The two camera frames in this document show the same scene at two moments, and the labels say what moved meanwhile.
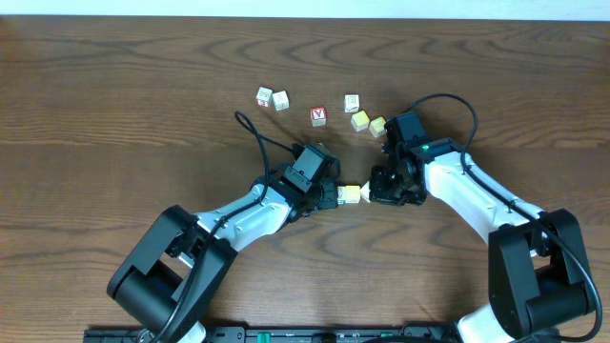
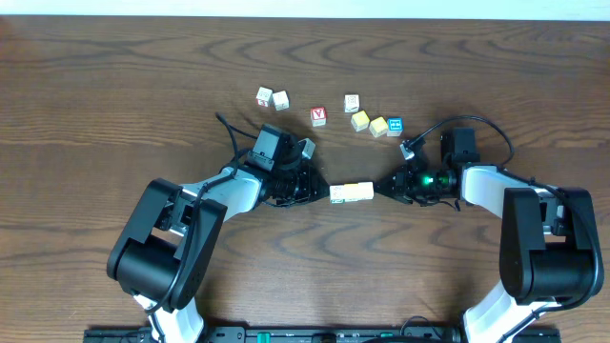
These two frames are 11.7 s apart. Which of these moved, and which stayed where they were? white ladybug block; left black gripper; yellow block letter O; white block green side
Moved: left black gripper
Stayed: white ladybug block; yellow block letter O; white block green side
